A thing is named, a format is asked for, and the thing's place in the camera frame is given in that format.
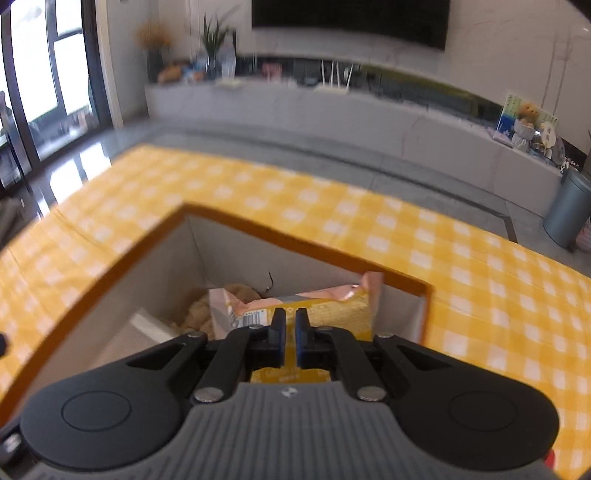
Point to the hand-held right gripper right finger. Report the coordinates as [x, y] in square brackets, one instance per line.
[301, 339]

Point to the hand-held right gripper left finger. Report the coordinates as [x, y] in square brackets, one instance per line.
[279, 337]

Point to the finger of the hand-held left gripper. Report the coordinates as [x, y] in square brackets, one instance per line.
[2, 345]
[10, 445]

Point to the yellow snack packet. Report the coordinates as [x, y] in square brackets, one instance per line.
[337, 314]

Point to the brown plush toy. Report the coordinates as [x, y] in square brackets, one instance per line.
[198, 309]

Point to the orange cardboard box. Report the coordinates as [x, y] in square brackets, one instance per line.
[231, 249]

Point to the yellow checked tablecloth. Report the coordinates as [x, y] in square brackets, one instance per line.
[323, 203]

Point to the white marble television cabinet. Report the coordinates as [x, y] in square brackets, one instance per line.
[323, 115]

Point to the white router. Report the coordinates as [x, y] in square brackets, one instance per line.
[334, 85]

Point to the glass sliding door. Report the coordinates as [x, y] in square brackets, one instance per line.
[51, 78]

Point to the grey metal trash can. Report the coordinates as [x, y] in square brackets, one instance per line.
[568, 207]

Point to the green plant in glass vase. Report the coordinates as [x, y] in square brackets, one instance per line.
[214, 41]

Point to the small teddy bear display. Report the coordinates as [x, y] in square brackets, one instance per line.
[508, 110]

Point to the dark vase with dried flowers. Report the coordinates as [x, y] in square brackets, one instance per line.
[154, 50]

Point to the small teddy bear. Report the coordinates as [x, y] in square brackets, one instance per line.
[527, 115]

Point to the white round hand fan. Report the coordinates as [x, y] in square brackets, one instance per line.
[548, 131]

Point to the black wall television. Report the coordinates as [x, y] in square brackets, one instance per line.
[351, 18]

